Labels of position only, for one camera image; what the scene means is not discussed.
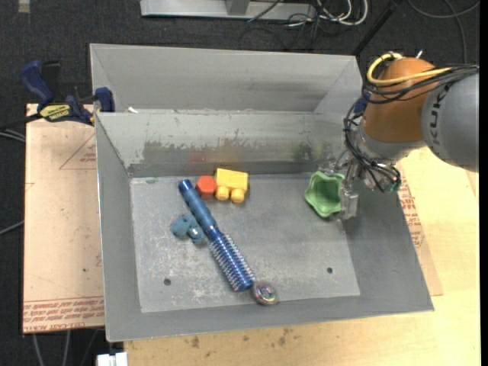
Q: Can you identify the small blue-grey toy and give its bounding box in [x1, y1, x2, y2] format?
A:
[170, 213, 207, 245]

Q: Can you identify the green plastic cup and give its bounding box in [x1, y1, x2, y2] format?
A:
[303, 169, 346, 219]

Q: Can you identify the red hexagonal toy block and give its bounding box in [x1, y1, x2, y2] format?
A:
[195, 175, 218, 201]

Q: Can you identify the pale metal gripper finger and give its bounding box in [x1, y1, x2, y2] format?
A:
[340, 189, 360, 220]

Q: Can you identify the grey metal bin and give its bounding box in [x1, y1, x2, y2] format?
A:
[89, 43, 435, 342]

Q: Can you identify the yellow toy block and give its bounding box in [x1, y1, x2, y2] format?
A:
[213, 168, 249, 204]

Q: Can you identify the small multicoloured round toy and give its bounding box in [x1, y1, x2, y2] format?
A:
[253, 282, 280, 306]

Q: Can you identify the blue hairbrush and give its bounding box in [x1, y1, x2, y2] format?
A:
[178, 178, 256, 293]

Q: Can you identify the brown cardboard board red print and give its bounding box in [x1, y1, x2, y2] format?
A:
[22, 103, 445, 335]

